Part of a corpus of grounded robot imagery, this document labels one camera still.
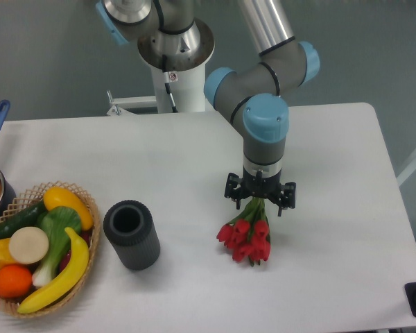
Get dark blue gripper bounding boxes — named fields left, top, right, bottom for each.
left=224, top=157, right=297, bottom=217

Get red tulip bouquet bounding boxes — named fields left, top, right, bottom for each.
left=216, top=198, right=271, bottom=266

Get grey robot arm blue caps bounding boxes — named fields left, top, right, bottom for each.
left=96, top=1, right=320, bottom=210

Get dark grey ribbed vase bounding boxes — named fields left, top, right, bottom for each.
left=103, top=200, right=161, bottom=271

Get red fruit in basket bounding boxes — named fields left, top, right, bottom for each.
left=58, top=230, right=92, bottom=273

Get yellow banana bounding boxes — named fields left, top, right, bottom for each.
left=17, top=227, right=89, bottom=314

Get yellow squash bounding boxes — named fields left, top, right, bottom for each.
left=43, top=187, right=94, bottom=231

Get green bok choy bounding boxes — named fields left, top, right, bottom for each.
left=32, top=206, right=81, bottom=289

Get green cucumber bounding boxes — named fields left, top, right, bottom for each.
left=0, top=201, right=47, bottom=239

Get beige round sliced vegetable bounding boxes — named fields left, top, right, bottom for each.
left=8, top=227, right=49, bottom=264

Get orange fruit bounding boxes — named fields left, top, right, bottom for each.
left=0, top=264, right=32, bottom=298

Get woven wicker basket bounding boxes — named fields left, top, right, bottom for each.
left=0, top=181, right=101, bottom=318

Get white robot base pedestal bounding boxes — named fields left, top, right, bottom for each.
left=107, top=65, right=214, bottom=116

